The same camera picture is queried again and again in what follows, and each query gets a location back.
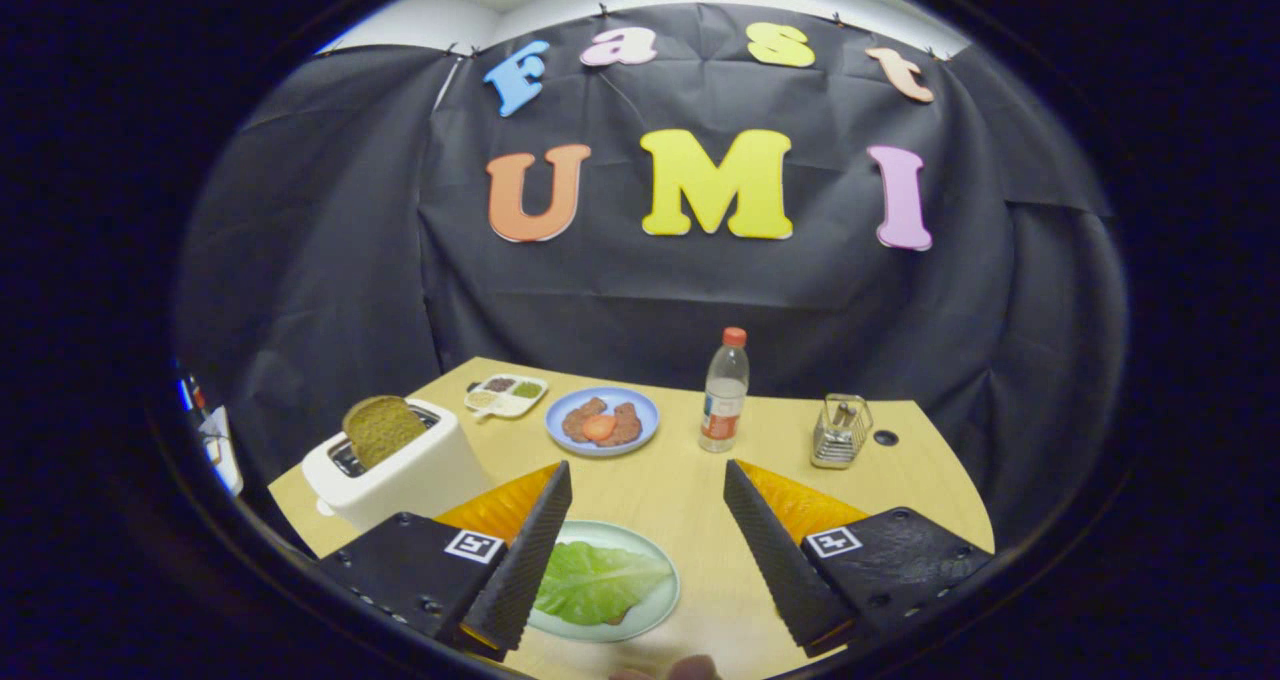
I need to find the blue round plate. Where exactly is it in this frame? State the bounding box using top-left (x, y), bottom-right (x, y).
top-left (545, 387), bottom-right (661, 458)

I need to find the white toaster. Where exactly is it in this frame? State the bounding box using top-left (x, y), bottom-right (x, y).
top-left (301, 398), bottom-right (491, 533)

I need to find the white and blue object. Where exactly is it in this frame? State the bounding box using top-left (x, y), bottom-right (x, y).
top-left (178, 365), bottom-right (244, 498)

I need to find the rounded brown bread slice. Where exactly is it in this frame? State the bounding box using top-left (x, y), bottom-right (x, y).
top-left (342, 395), bottom-right (429, 469)

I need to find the clear plastic water bottle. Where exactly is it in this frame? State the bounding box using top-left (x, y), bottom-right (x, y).
top-left (698, 327), bottom-right (750, 454)

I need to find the white divided condiment tray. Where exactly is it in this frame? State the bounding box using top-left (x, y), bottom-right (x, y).
top-left (464, 374), bottom-right (549, 421)

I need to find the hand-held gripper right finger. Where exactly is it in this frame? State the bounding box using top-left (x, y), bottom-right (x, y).
top-left (722, 458), bottom-right (996, 659)

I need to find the metal wire utensil basket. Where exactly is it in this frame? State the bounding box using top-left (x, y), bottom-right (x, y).
top-left (810, 393), bottom-right (874, 470)

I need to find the black backdrop cloth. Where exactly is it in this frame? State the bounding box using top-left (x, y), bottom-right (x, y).
top-left (172, 2), bottom-right (1131, 551)

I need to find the pale green round plate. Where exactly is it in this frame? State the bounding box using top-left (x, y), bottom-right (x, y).
top-left (527, 520), bottom-right (681, 644)

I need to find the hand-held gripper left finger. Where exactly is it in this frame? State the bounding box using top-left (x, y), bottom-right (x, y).
top-left (318, 460), bottom-right (574, 653)

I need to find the green lettuce leaf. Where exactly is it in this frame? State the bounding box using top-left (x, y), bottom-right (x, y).
top-left (533, 540), bottom-right (673, 627)

